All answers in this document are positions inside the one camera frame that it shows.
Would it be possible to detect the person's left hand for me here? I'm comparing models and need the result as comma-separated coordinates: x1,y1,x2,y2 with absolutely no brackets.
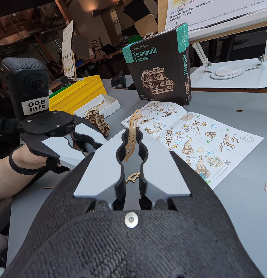
9,144,63,175

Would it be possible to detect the wooden model assembly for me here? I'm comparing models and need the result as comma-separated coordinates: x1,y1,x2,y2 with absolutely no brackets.
84,109,111,137

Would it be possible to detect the white document stand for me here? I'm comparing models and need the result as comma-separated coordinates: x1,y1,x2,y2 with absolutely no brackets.
188,21,267,89

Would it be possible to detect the beige chair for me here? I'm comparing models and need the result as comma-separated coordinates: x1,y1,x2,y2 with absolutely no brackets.
134,14,158,38

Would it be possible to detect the long wooden strip part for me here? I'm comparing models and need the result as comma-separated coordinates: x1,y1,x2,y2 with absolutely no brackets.
123,109,142,162

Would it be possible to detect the paper sign on wooden stand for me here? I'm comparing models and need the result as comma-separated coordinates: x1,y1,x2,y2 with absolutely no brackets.
61,19,76,80

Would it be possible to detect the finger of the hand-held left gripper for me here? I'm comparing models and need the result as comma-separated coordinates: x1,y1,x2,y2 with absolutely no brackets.
41,132,95,170
73,122,108,157

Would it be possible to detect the yellow plastic bin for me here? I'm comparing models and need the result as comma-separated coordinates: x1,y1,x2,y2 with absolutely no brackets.
49,75,107,115

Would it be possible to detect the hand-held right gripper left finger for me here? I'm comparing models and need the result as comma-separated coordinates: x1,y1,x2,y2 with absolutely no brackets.
73,128,129,211

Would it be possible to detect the small arched wooden part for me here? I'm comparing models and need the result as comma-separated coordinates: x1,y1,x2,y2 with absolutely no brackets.
126,172,140,184

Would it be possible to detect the black device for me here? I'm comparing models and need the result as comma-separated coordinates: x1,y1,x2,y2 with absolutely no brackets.
111,70,127,88

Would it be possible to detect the instruction booklet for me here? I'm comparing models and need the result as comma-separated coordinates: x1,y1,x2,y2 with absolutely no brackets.
120,101,264,190

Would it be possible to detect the person's left forearm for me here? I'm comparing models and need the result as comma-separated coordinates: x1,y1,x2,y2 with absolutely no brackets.
0,160,48,204

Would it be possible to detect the green plastic bin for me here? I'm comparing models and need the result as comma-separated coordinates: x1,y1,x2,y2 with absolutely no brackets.
49,84,73,100

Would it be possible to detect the black model kit box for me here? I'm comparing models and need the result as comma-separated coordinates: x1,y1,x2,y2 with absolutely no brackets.
121,22,192,106

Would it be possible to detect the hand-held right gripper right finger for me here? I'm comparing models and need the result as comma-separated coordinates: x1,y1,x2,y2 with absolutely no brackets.
136,127,192,207

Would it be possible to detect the printed instruction sheet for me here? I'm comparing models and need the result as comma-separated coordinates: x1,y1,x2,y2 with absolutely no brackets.
165,0,267,31

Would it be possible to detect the white shallow box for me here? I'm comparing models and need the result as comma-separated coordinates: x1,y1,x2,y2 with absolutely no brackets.
74,94,121,119

